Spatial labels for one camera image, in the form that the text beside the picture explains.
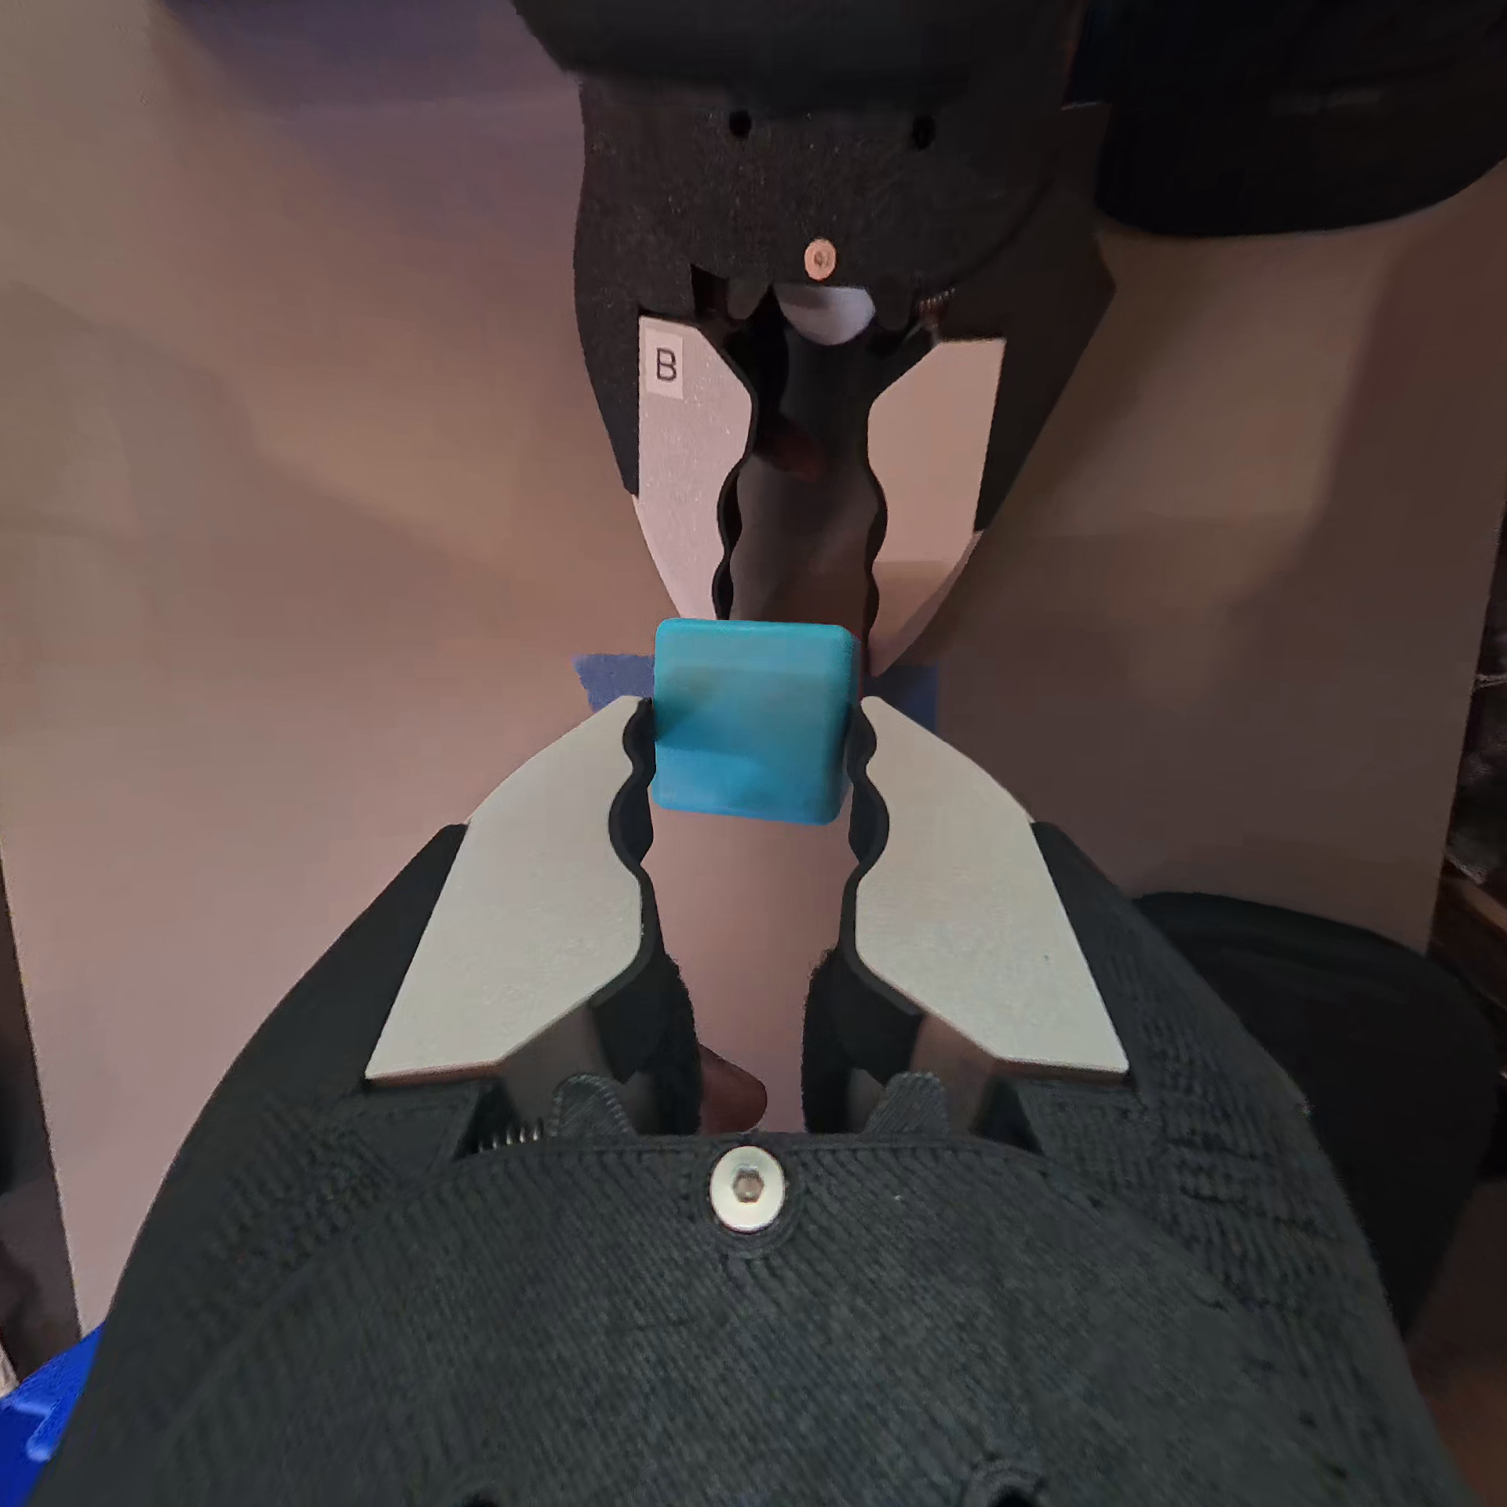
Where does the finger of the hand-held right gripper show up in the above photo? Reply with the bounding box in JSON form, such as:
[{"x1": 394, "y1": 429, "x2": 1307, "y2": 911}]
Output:
[
  {"x1": 857, "y1": 330, "x2": 1014, "y2": 666},
  {"x1": 632, "y1": 314, "x2": 772, "y2": 623}
]

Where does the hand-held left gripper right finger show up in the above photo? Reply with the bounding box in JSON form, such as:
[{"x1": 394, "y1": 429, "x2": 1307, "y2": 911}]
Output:
[{"x1": 813, "y1": 698, "x2": 1138, "y2": 1089}]

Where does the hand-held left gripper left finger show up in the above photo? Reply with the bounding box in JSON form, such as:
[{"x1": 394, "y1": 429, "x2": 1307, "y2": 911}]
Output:
[{"x1": 361, "y1": 698, "x2": 661, "y2": 1100}]

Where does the teal foam cube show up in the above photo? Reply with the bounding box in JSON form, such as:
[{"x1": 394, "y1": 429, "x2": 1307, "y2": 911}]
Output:
[{"x1": 648, "y1": 617, "x2": 855, "y2": 825}]

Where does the blue plastic bin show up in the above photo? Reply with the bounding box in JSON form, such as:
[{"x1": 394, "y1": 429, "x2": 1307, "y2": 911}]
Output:
[{"x1": 0, "y1": 1319, "x2": 116, "y2": 1507}]

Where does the blue tape strip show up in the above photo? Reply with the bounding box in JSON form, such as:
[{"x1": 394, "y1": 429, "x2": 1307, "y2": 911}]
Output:
[{"x1": 573, "y1": 653, "x2": 944, "y2": 727}]

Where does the black textured armrest pad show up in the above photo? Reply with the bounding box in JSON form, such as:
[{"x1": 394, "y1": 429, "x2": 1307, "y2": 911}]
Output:
[
  {"x1": 1074, "y1": 0, "x2": 1507, "y2": 237},
  {"x1": 1144, "y1": 892, "x2": 1490, "y2": 1331}
]

